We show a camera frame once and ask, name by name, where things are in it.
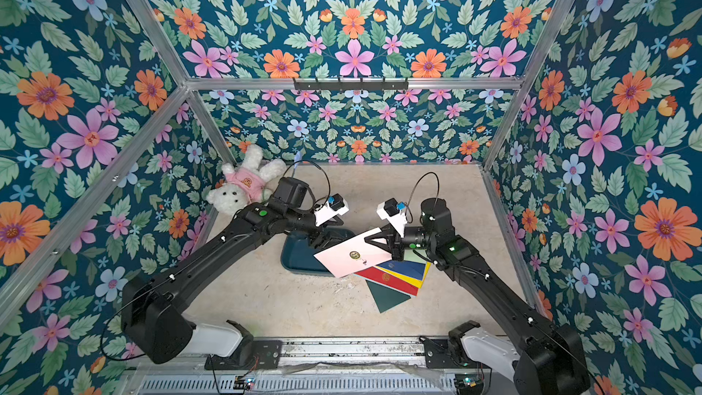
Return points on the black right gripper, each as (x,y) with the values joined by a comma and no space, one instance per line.
(397,241)

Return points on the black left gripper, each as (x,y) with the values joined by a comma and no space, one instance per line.
(321,240)

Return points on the pink envelope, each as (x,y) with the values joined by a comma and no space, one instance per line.
(352,256)

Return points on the light green envelope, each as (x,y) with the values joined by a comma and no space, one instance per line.
(415,257)

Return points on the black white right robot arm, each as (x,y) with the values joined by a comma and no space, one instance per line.
(538,356)

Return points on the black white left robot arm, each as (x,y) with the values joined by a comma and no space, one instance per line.
(153,313)

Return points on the dark teal storage box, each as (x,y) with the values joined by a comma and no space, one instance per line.
(298,258)

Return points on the red envelope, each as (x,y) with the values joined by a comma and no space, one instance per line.
(379,277)

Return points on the dark blue envelope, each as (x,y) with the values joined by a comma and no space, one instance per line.
(408,270)

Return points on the yellow envelope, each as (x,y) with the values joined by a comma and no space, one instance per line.
(419,277)

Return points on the dark green envelope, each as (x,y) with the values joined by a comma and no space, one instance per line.
(386,298)

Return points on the white teddy bear pink shirt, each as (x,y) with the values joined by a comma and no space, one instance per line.
(250,182)

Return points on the right green circuit board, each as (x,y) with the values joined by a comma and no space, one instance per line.
(468,385)

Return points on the green circuit board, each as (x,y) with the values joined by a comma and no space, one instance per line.
(468,385)
(242,383)

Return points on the left green circuit board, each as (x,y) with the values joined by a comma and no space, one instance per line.
(242,383)

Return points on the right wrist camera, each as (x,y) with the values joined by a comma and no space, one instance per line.
(395,215)

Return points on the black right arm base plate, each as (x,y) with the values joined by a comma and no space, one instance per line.
(447,353)

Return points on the aluminium front rail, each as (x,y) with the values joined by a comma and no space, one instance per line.
(366,365)

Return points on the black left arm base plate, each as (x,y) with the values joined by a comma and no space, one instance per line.
(251,354)

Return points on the metal hook rail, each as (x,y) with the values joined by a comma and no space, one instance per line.
(339,85)

